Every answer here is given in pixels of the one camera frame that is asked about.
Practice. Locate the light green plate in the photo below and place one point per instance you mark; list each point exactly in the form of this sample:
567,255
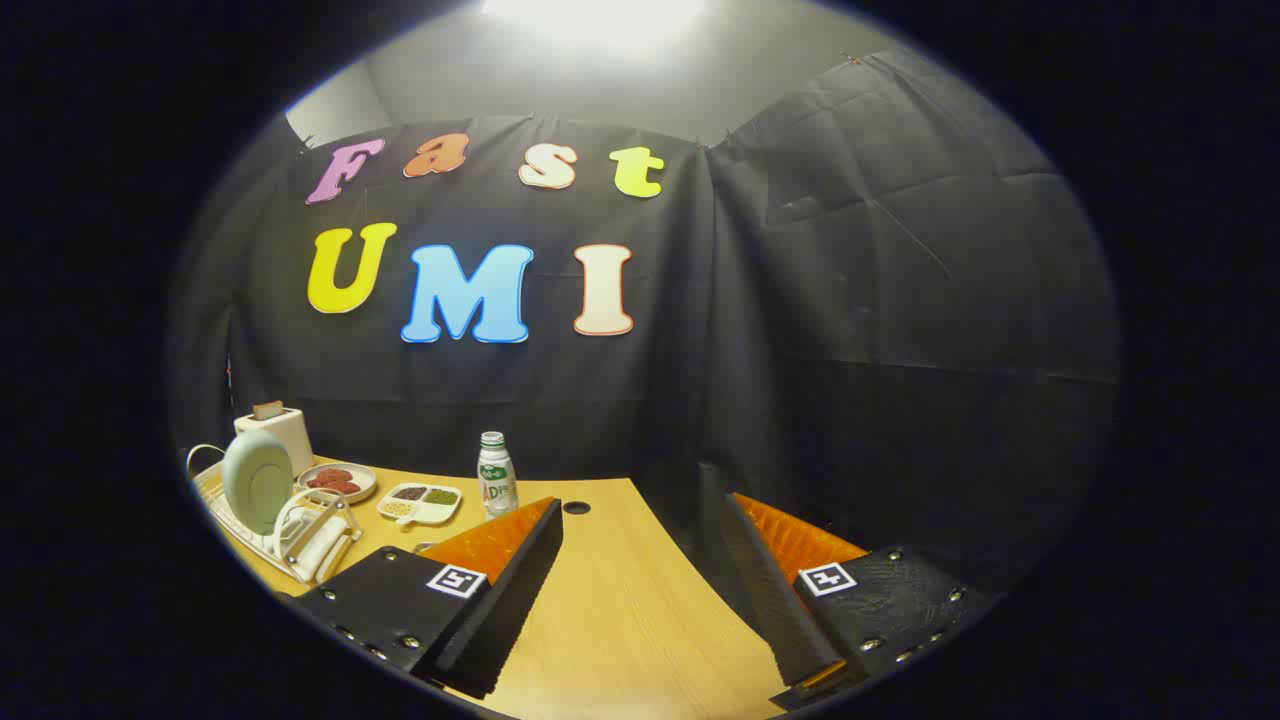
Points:
255,480

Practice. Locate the white divided dish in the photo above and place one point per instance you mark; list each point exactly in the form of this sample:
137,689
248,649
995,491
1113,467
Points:
435,512

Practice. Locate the red steak piece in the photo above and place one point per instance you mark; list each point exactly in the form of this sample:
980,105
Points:
345,488
328,476

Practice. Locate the yellow soybean pile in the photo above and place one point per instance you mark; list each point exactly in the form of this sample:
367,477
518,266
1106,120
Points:
397,508

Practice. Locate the white toaster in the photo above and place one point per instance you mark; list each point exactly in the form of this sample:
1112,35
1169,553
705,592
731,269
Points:
290,435

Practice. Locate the green bean pile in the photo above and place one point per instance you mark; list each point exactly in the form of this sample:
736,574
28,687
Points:
443,496

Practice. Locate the brown toast slice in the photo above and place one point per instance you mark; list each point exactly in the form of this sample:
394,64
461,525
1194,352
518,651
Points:
268,409

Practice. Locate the grey round plate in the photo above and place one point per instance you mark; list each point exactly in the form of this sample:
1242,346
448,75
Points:
368,482

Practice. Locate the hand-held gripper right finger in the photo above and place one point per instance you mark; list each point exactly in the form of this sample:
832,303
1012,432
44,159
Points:
775,610

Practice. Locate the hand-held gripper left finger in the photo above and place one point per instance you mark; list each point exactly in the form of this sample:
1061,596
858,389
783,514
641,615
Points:
510,610

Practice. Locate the white drink bottle green cap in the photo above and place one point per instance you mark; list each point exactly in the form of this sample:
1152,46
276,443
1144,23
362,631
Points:
497,485

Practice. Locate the dark bean pile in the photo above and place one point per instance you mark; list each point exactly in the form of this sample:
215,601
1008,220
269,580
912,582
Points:
410,493

